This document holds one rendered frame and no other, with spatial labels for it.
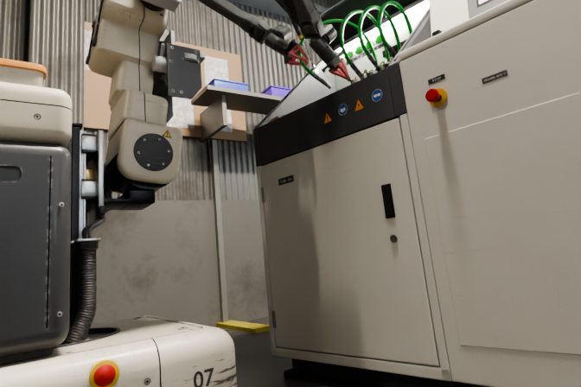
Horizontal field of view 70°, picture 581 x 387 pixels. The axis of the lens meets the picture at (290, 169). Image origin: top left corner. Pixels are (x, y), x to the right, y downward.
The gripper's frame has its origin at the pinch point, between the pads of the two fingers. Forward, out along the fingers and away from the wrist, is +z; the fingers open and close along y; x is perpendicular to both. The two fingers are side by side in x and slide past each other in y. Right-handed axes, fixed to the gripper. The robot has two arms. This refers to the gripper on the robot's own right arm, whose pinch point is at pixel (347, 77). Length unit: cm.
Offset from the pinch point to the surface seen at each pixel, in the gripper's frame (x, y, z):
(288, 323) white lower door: 20, -82, 47
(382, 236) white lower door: -24, -56, 37
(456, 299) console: -42, -66, 53
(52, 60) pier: 148, -30, -123
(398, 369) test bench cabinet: -22, -82, 63
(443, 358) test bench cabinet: -36, -77, 63
